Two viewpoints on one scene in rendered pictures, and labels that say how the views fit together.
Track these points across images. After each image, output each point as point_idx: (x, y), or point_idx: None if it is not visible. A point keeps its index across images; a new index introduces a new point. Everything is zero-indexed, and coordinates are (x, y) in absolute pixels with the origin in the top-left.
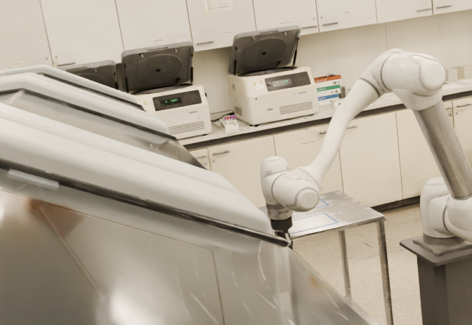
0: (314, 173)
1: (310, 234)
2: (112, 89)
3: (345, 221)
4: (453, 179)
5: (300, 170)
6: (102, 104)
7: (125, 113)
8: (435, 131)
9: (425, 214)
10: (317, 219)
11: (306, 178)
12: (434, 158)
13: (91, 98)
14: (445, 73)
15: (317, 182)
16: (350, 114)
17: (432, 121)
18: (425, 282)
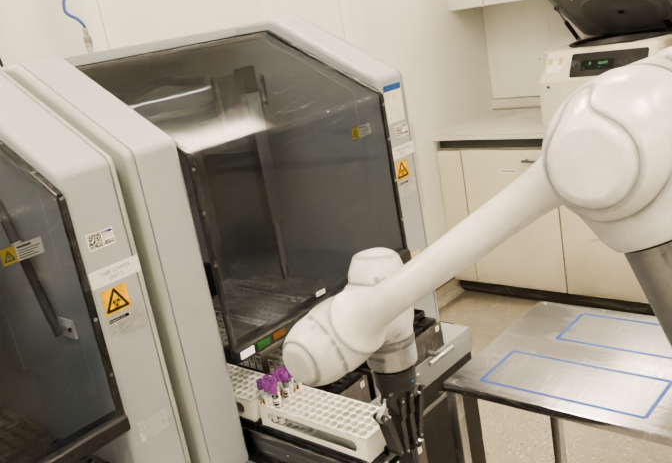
0: (343, 317)
1: (562, 414)
2: (348, 61)
3: (661, 423)
4: None
5: (328, 302)
6: (0, 127)
7: (19, 144)
8: (666, 327)
9: None
10: (633, 388)
11: (319, 322)
12: None
13: (7, 114)
14: (641, 164)
15: (339, 337)
16: (523, 203)
17: (651, 295)
18: None
